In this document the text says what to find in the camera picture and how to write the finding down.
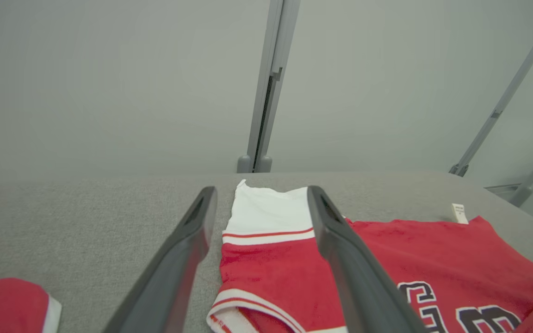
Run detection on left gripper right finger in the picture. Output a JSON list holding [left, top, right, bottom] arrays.
[[307, 185, 429, 333]]

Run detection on red jersey with white sleeves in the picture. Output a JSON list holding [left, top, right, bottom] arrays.
[[206, 179, 533, 333]]

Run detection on grey double partition post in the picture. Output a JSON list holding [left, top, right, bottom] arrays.
[[236, 0, 302, 174]]

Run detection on red shorts with white stripe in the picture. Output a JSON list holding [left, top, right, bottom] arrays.
[[0, 277, 62, 333]]

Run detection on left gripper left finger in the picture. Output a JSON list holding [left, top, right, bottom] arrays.
[[102, 186, 218, 333]]

